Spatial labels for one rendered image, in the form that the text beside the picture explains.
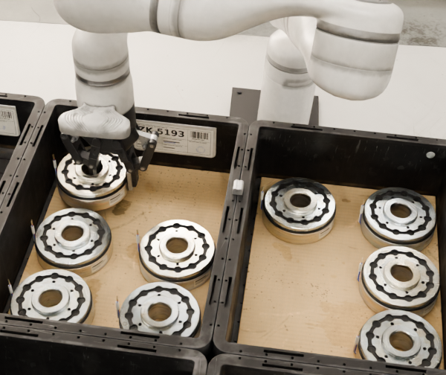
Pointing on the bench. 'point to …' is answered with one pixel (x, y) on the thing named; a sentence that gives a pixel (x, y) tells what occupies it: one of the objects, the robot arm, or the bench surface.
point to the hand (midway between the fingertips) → (114, 176)
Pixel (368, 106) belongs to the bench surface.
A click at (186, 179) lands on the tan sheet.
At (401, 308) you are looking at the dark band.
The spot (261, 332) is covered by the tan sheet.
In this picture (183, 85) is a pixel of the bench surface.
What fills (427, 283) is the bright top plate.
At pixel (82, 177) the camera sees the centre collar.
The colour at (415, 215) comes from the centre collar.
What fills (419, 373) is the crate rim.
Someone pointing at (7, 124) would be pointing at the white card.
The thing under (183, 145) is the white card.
